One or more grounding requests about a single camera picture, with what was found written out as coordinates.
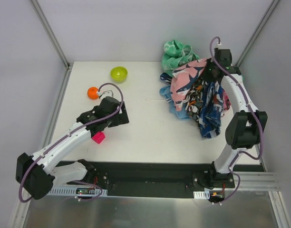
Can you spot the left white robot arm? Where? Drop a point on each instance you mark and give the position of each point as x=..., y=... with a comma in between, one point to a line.
x=39, y=173

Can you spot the right aluminium frame post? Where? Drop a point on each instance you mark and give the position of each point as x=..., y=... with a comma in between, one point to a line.
x=259, y=28

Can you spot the aluminium front rail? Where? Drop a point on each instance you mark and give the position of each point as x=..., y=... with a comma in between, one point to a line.
x=256, y=180

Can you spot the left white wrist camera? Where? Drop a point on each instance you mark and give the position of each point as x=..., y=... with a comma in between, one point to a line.
x=103, y=94

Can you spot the right slotted cable duct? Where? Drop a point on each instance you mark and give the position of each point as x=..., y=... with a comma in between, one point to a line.
x=202, y=195

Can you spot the pink navy patterned cloth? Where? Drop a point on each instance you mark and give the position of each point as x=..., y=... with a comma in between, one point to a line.
x=183, y=79

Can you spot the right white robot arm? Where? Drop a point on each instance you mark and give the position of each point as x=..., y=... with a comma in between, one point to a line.
x=245, y=129

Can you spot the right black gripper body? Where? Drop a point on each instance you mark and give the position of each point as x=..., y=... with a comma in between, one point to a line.
x=212, y=71

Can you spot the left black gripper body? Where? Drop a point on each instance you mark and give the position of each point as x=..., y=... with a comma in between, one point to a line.
x=119, y=116

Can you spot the left aluminium frame post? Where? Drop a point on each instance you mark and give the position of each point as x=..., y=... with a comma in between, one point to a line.
x=49, y=32

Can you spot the orange toy fruit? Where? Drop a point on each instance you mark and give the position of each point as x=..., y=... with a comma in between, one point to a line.
x=92, y=93

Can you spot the left slotted cable duct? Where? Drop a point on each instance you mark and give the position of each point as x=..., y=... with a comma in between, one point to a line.
x=77, y=191

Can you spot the aluminium frame post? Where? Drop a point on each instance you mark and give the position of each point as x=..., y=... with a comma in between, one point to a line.
x=49, y=32
x=259, y=28

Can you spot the light blue cloth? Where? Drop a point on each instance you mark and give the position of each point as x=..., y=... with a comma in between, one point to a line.
x=166, y=94

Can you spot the lime green plastic bowl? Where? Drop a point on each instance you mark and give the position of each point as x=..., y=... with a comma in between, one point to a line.
x=119, y=74

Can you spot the blue white red patterned cloth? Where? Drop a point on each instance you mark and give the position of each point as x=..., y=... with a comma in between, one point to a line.
x=212, y=112

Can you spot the green white patterned cloth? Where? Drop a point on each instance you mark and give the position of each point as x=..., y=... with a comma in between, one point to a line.
x=176, y=54

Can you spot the magenta white patterned cloth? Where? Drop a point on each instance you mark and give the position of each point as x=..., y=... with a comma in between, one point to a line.
x=226, y=101

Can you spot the pink toy cube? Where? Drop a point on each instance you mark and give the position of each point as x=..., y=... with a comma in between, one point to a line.
x=98, y=137

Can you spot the slotted cable duct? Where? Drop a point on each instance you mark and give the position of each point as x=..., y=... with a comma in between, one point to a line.
x=77, y=191
x=202, y=195

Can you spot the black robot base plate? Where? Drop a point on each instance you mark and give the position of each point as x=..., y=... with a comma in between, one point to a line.
x=156, y=180

